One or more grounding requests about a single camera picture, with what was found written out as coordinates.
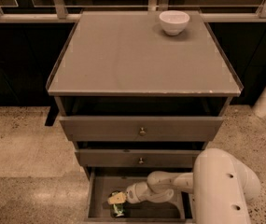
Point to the top brass knob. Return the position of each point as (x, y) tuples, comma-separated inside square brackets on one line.
[(142, 131)]

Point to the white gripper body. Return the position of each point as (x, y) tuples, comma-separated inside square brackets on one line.
[(134, 192)]

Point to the white ceramic bowl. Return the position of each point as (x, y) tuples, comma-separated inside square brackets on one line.
[(174, 22)]

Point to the grey drawer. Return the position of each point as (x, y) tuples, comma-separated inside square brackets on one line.
[(119, 128), (130, 157), (177, 211)]

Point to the top grey drawer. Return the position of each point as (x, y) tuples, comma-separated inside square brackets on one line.
[(119, 128)]

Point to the green soda can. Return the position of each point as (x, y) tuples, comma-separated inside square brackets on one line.
[(117, 210)]

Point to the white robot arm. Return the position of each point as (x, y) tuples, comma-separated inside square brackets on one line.
[(221, 186)]

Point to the middle brass knob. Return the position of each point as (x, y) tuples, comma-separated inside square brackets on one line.
[(141, 161)]

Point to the brass knob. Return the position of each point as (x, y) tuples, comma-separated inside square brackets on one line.
[(142, 131), (141, 161)]

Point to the grey drawer cabinet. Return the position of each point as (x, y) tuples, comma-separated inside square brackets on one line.
[(121, 63)]

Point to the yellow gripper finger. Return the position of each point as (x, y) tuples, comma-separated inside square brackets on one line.
[(118, 198)]

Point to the bottom grey drawer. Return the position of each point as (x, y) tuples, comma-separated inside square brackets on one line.
[(177, 211)]

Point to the middle grey drawer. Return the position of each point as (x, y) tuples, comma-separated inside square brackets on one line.
[(130, 157)]

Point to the white metal railing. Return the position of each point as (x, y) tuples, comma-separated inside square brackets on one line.
[(30, 16)]

